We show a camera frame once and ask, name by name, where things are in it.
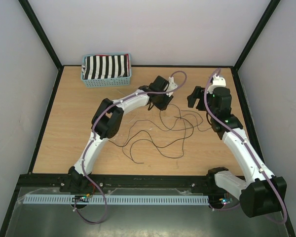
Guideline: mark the black white striped cloth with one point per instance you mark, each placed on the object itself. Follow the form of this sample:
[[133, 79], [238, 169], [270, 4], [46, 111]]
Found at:
[[104, 66]]

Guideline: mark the light blue slotted cable duct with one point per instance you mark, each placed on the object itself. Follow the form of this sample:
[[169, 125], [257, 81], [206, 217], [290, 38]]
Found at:
[[116, 200]]

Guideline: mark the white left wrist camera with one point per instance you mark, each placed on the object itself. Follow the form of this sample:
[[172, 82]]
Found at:
[[172, 85]]

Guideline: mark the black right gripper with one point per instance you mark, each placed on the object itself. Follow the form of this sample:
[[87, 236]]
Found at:
[[198, 94]]

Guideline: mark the light blue plastic basket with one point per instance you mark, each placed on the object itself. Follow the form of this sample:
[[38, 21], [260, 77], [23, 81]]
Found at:
[[107, 82]]

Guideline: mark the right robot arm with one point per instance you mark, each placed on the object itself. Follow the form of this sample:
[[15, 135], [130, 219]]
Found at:
[[260, 192]]

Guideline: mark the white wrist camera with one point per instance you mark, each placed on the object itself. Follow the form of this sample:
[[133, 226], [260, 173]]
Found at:
[[216, 81], [172, 85]]

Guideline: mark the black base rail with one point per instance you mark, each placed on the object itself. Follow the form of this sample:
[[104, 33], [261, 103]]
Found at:
[[195, 184]]

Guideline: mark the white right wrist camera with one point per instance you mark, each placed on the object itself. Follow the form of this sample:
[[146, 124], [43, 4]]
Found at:
[[216, 81]]

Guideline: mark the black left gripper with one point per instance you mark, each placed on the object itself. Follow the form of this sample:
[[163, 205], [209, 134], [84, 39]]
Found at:
[[163, 105]]

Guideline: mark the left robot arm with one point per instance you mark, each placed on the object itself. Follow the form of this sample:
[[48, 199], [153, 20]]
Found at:
[[107, 120]]

